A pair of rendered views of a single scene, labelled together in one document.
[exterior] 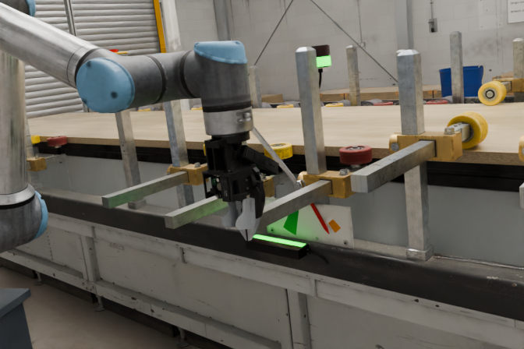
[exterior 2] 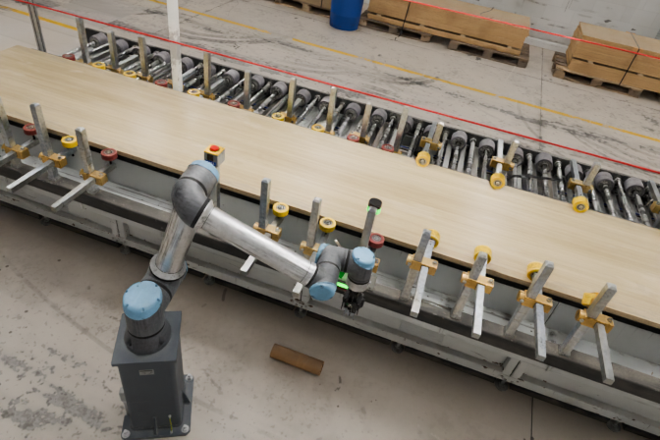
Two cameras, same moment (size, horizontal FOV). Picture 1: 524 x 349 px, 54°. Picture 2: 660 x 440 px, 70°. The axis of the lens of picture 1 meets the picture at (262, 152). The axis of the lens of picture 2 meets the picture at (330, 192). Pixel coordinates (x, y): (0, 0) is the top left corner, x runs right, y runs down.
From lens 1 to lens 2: 1.51 m
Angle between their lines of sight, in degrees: 37
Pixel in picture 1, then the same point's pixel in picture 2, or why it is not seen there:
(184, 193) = not seen: hidden behind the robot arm
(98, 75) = (325, 291)
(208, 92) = (357, 278)
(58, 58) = (297, 274)
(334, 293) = not seen: hidden behind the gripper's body
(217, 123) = (358, 288)
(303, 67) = (370, 218)
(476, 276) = (428, 312)
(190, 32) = not seen: outside the picture
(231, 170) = (357, 301)
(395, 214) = (383, 258)
